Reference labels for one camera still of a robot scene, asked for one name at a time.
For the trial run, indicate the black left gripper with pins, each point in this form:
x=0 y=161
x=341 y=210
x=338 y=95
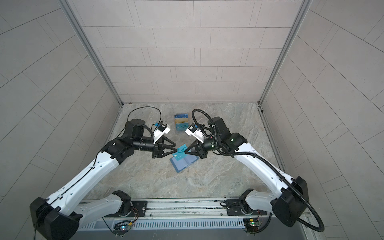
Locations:
x=157 y=150

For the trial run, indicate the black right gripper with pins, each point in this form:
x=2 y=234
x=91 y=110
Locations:
x=201 y=151

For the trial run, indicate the teal chip card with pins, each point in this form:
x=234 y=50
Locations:
x=180 y=152

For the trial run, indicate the blue-grey card holder wallet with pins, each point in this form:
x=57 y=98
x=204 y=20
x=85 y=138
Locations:
x=182 y=161

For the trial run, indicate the gold VIP card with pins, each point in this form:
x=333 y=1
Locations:
x=182 y=121

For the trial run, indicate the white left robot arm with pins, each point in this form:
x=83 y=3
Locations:
x=60 y=215

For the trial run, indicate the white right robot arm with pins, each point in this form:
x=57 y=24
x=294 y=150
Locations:
x=281 y=201

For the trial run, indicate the teal VIP card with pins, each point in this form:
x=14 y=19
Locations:
x=182 y=126

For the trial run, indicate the dark blue VIP card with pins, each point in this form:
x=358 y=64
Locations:
x=181 y=116

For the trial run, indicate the white vent grille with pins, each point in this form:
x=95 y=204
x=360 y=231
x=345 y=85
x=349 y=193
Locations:
x=188 y=224

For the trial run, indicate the left circuit board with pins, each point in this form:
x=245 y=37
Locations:
x=122 y=228

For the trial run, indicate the circuit board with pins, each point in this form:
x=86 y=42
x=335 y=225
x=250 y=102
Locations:
x=122 y=228
x=251 y=225

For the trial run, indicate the right circuit board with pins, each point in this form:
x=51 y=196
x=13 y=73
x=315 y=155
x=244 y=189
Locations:
x=251 y=225

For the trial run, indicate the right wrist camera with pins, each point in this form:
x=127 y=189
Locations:
x=194 y=131

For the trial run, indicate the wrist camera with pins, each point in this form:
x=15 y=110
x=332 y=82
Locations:
x=160 y=131
x=194 y=131

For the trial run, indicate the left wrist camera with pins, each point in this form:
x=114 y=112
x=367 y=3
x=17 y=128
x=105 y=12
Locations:
x=160 y=131

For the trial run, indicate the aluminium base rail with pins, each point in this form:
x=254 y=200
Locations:
x=189 y=208

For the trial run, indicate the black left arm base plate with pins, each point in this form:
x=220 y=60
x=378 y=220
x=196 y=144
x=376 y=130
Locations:
x=136 y=209

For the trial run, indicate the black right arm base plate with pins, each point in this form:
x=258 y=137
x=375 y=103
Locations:
x=240 y=208

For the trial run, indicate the left aluminium corner post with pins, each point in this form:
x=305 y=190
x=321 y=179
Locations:
x=88 y=47

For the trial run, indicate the aluminium corner post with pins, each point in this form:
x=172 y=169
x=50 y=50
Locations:
x=305 y=5
x=88 y=47

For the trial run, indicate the right aluminium corner post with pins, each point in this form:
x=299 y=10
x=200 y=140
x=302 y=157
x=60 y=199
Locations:
x=305 y=5

